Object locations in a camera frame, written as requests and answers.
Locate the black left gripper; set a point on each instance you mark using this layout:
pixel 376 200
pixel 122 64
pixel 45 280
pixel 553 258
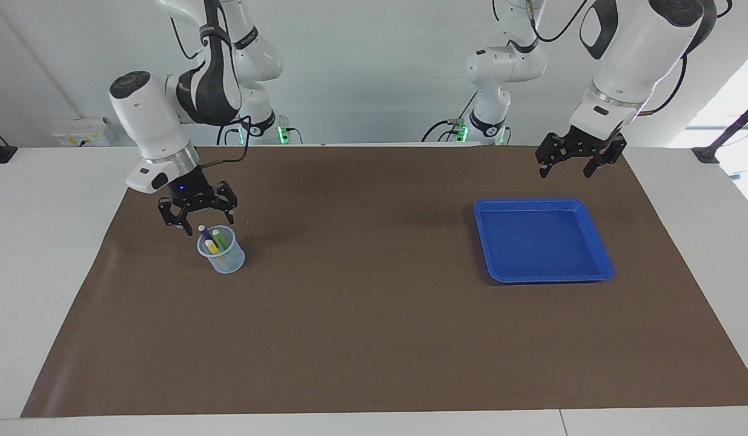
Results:
pixel 589 144

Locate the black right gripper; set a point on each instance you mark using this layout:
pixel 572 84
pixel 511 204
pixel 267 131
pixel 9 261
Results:
pixel 192 189

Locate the purple pen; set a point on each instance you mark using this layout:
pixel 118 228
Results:
pixel 203 233

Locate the green pen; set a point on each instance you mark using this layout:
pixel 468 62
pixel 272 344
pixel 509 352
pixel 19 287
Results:
pixel 221 239

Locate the yellow pen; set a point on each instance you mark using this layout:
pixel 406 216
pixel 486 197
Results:
pixel 213 248

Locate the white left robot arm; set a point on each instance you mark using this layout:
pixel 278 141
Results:
pixel 640 48

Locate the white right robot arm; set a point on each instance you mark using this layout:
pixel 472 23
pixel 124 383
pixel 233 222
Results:
pixel 149 121

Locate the translucent plastic cup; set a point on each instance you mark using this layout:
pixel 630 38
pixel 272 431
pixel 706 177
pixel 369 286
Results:
pixel 231 265

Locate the blue plastic tray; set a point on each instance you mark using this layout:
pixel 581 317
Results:
pixel 543 242

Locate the black stand with pole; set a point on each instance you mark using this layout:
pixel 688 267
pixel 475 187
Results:
pixel 707 152

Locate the brown table mat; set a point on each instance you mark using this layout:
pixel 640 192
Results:
pixel 374 339

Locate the white wall socket box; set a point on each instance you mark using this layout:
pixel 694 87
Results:
pixel 77 136

